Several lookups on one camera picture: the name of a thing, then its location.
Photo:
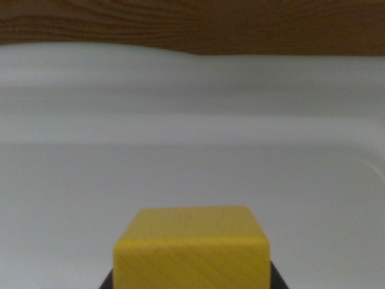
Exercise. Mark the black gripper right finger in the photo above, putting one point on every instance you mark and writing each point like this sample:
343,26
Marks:
277,278

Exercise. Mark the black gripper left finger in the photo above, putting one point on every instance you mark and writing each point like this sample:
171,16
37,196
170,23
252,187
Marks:
107,282

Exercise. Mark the yellow wooden cube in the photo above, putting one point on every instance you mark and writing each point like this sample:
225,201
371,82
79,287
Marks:
192,256

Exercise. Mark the grey plastic bin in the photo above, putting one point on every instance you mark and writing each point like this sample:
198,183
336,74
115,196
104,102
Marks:
120,135

